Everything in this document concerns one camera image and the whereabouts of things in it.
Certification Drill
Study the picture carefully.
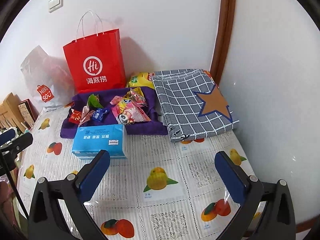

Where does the pink panda snack packet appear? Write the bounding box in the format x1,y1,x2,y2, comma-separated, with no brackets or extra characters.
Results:
116,106,151,125

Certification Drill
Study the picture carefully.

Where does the blue tissue pack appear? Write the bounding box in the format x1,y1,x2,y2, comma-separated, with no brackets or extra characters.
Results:
72,124,127,159

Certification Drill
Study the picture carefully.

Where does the small pink candy packet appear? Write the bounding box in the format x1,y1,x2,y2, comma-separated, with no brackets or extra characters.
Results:
110,95,123,105

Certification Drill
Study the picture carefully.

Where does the red small snack packet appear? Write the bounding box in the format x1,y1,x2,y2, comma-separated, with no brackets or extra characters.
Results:
68,108,82,125

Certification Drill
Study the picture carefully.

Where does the blue small snack packet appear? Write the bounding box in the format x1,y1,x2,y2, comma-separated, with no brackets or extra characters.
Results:
91,108,110,122

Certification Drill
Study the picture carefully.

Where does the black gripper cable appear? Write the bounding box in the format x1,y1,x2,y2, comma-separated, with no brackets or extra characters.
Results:
0,152,29,221

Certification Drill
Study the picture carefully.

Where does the grey checked star cloth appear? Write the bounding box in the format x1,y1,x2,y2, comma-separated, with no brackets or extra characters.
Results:
152,69,239,142

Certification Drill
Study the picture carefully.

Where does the white wall switch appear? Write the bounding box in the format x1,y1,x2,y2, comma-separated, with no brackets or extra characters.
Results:
48,0,63,13

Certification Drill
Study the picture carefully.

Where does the white Miniso plastic bag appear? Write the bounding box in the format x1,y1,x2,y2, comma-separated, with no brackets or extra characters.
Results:
20,46,75,109

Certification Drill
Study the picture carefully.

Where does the green snack packet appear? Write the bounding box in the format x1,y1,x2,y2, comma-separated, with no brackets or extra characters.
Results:
87,94,103,109

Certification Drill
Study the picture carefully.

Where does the purple towel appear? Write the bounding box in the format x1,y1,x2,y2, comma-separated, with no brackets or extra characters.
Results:
60,87,169,139

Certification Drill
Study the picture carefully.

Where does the yellow chips bag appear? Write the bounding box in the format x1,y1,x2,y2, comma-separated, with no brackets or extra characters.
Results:
126,72,155,89

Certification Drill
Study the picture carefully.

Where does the red Haidilao paper bag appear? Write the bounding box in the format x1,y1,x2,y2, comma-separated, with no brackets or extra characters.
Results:
63,29,126,93

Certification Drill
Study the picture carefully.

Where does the brown wooden door frame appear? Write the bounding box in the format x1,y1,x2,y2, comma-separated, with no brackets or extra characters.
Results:
210,0,236,85

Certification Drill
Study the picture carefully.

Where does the pink yellow snack packet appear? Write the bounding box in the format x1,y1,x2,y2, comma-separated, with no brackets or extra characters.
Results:
111,98,136,118

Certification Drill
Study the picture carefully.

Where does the wooden furniture at left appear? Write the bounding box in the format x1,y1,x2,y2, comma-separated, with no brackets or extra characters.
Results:
1,92,39,133

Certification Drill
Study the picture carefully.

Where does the yellow triangular snack packet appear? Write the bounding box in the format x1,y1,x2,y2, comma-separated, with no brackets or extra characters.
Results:
125,87,146,105

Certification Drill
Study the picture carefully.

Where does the pink strawberry snack packet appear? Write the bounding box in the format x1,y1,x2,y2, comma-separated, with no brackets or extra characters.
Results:
79,105,94,127

